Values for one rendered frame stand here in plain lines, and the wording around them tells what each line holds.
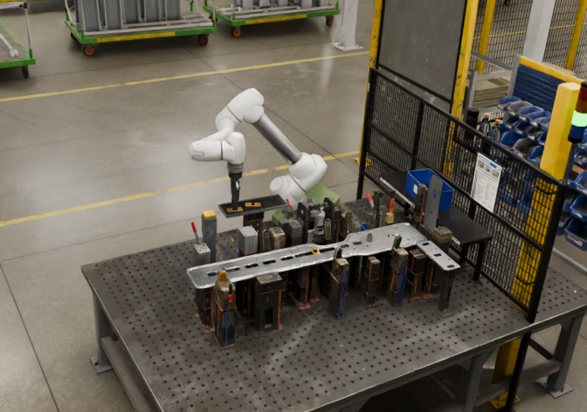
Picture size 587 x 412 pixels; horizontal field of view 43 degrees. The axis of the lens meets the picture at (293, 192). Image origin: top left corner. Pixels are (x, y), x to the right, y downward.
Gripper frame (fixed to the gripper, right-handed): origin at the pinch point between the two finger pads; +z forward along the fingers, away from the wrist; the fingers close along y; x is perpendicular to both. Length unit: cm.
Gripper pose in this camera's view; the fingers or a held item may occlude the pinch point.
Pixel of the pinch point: (234, 203)
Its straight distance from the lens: 408.2
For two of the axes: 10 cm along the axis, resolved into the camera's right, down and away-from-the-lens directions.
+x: 9.5, -1.0, 2.9
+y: 3.0, 4.6, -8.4
